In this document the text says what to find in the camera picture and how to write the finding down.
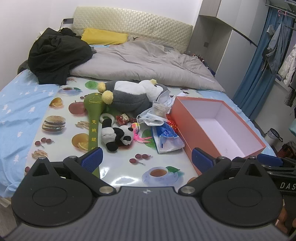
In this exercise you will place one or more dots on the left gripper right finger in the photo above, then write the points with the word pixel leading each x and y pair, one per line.
pixel 212 170

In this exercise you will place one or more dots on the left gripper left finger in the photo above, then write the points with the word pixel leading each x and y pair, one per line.
pixel 82 168

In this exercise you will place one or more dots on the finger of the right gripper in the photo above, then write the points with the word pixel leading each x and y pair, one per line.
pixel 269 160

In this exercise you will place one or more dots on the small panda plush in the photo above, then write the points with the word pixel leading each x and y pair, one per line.
pixel 113 137

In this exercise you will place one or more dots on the blue white plastic bag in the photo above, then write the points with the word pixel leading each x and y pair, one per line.
pixel 166 140

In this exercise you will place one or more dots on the red foil tea packet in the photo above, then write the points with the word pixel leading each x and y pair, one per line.
pixel 172 124

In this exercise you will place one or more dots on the red snack wrapper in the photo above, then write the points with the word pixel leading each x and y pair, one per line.
pixel 124 119

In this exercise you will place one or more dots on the pink feather toy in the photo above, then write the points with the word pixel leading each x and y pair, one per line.
pixel 137 137

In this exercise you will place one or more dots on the blue face mask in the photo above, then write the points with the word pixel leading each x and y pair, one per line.
pixel 150 119

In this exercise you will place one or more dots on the packaged mask with label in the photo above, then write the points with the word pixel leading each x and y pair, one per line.
pixel 163 104

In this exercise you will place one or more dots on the small trash bin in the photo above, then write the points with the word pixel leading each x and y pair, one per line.
pixel 272 137

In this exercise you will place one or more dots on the fruit print table cloth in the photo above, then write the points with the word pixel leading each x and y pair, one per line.
pixel 64 131

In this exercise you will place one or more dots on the orange cardboard box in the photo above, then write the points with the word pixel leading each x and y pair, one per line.
pixel 213 126

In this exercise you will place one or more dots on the green fabric massage hammer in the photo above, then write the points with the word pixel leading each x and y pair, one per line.
pixel 95 106

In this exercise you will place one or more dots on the blue curtain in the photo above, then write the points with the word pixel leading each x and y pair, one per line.
pixel 258 80

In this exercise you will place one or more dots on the grey white penguin plush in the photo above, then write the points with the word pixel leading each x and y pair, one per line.
pixel 131 97

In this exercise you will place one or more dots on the hanging clothes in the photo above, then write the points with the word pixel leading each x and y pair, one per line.
pixel 278 65

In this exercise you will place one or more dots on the grey white wardrobe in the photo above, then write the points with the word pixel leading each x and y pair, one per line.
pixel 226 36

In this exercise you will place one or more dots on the black clothes pile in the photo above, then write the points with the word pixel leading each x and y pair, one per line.
pixel 54 54

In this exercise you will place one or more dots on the grey duvet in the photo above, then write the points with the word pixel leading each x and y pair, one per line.
pixel 141 60

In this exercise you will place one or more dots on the yellow pillow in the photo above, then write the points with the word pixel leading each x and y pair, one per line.
pixel 102 37

